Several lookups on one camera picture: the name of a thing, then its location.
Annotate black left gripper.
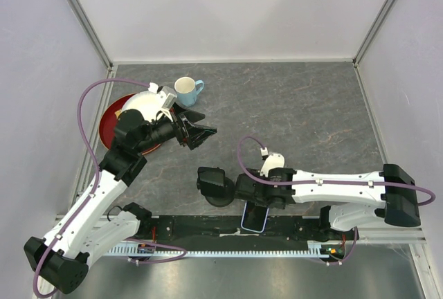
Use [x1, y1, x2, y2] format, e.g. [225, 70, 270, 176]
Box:
[136, 102, 217, 153]

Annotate blue-cased smartphone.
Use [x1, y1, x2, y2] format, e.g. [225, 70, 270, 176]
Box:
[240, 201, 269, 233]

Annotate black round-base phone stand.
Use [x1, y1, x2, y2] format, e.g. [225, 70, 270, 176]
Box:
[205, 178, 235, 208]

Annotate black smartphone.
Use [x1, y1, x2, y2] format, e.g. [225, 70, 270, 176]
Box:
[197, 167, 226, 198]

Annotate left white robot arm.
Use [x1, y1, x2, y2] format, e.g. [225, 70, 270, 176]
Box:
[24, 101, 217, 298]

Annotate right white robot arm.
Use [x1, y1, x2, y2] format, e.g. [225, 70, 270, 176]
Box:
[233, 163, 421, 242]

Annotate light blue ceramic mug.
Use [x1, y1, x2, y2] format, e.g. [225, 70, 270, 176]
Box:
[174, 76, 204, 107]

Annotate white paper plate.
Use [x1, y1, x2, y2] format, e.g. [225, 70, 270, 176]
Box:
[121, 91, 164, 121]

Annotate red round tray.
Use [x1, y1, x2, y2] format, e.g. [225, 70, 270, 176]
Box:
[98, 93, 163, 156]

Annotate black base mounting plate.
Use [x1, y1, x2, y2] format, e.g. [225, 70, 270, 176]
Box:
[135, 215, 355, 250]

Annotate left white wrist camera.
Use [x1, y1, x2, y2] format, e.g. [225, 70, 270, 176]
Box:
[147, 82, 177, 120]

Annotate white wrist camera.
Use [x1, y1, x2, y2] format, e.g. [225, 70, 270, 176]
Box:
[147, 82, 177, 120]
[260, 147, 285, 178]

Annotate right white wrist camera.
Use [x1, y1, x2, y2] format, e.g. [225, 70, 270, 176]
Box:
[260, 147, 285, 178]

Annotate light blue cable duct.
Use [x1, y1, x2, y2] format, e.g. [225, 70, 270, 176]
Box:
[105, 242, 337, 258]

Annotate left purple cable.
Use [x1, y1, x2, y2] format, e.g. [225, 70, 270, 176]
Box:
[33, 78, 188, 296]

